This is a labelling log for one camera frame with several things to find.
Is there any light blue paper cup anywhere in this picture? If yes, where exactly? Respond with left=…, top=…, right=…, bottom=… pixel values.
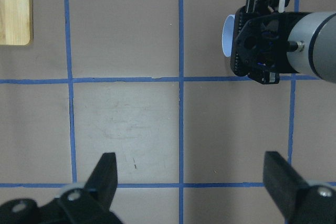
left=222, top=15, right=235, bottom=58

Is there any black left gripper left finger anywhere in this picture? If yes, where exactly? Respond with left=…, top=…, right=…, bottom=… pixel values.
left=1, top=153, right=122, bottom=223

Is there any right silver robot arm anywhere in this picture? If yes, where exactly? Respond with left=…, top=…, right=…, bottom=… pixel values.
left=230, top=0, right=335, bottom=84

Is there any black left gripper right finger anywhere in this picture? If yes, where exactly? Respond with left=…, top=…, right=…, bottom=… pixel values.
left=263, top=151, right=335, bottom=223

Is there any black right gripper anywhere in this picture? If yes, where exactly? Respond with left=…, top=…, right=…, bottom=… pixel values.
left=230, top=0, right=310, bottom=84

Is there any wooden mug tree stand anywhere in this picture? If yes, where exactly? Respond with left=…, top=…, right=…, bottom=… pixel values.
left=1, top=0, right=33, bottom=46

